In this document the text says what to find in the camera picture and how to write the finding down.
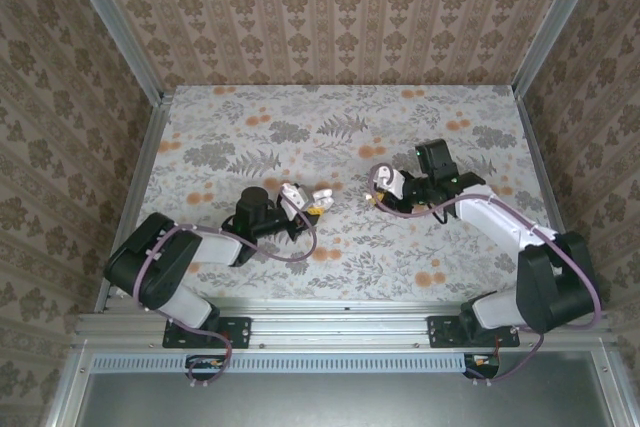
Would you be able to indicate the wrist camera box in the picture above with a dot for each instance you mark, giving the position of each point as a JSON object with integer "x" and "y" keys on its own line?
{"x": 394, "y": 182}
{"x": 292, "y": 194}

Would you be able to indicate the black connector board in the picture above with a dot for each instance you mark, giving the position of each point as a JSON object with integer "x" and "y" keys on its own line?
{"x": 207, "y": 364}
{"x": 482, "y": 364}

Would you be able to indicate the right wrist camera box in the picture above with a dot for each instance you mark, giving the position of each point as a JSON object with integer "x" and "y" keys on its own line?
{"x": 394, "y": 182}

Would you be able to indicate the aluminium corner post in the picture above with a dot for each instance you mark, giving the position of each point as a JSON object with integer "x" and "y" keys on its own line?
{"x": 115, "y": 27}
{"x": 555, "y": 27}

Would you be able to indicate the white earbud charging case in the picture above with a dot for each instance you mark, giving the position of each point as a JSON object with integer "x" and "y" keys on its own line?
{"x": 324, "y": 198}

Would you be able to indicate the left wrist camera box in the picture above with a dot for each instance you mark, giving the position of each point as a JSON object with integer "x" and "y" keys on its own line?
{"x": 292, "y": 194}

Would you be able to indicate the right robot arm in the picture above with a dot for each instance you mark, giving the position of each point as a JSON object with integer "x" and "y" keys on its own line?
{"x": 500, "y": 217}

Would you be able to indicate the aluminium side rail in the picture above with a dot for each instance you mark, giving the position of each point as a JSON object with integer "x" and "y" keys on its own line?
{"x": 542, "y": 172}
{"x": 150, "y": 147}

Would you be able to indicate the floral table cover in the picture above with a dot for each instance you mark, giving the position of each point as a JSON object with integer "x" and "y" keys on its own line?
{"x": 300, "y": 122}

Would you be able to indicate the grey metal sheet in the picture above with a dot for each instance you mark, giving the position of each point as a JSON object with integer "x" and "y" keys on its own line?
{"x": 340, "y": 402}

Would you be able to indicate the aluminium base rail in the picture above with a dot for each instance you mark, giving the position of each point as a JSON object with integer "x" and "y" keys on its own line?
{"x": 340, "y": 322}

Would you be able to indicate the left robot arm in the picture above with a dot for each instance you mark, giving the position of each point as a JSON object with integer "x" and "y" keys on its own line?
{"x": 150, "y": 267}

